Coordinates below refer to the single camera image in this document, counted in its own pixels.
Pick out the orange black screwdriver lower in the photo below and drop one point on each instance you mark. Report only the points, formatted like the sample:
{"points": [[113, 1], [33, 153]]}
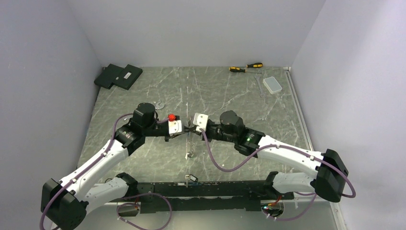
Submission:
{"points": [[240, 70]]}

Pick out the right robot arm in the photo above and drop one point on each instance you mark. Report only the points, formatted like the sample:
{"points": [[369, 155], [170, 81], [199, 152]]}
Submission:
{"points": [[321, 173]]}

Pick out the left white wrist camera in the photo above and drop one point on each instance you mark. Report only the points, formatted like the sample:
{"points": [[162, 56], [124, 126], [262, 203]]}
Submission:
{"points": [[175, 125]]}

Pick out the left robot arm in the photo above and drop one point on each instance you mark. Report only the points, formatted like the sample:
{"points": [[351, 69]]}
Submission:
{"points": [[67, 201]]}

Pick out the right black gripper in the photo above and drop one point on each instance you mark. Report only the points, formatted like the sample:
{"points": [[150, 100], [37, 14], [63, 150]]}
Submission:
{"points": [[206, 134]]}

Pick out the black flat case left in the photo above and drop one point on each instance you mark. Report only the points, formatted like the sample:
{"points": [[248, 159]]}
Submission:
{"points": [[108, 75]]}

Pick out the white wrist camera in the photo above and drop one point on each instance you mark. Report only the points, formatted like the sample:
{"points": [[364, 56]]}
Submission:
{"points": [[175, 125], [200, 121]]}

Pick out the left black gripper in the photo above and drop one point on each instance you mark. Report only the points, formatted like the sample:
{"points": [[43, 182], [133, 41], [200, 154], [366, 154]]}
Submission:
{"points": [[172, 135]]}

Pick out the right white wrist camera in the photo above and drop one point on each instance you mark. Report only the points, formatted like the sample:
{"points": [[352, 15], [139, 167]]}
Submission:
{"points": [[200, 121]]}

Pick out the black tag key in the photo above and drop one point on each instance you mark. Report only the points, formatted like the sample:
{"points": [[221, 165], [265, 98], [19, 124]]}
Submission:
{"points": [[190, 179]]}

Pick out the orange black screwdriver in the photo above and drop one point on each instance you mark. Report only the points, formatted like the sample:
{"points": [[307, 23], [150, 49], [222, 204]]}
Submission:
{"points": [[254, 65], [240, 70]]}

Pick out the silver wrench near right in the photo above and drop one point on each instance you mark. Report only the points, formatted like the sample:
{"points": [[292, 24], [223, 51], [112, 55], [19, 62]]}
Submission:
{"points": [[262, 93]]}

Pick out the black flat case right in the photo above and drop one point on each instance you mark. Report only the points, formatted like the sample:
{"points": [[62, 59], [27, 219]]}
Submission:
{"points": [[127, 77]]}

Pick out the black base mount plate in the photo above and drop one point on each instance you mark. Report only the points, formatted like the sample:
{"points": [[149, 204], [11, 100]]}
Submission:
{"points": [[199, 196]]}

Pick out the black flat case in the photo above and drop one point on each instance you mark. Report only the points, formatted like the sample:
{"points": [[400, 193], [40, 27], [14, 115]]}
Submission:
{"points": [[127, 77], [108, 75]]}

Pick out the silver wrench near left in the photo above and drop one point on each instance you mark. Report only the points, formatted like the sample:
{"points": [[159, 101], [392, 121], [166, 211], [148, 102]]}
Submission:
{"points": [[159, 105]]}

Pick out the clear plastic box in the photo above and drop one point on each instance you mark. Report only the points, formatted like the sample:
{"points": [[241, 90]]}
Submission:
{"points": [[272, 85]]}

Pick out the orange black screwdriver upper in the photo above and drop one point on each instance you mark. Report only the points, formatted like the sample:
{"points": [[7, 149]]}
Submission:
{"points": [[254, 65]]}

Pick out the silver wrench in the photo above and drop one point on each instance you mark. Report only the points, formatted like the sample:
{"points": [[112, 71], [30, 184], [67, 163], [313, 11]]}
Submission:
{"points": [[159, 105], [262, 93]]}

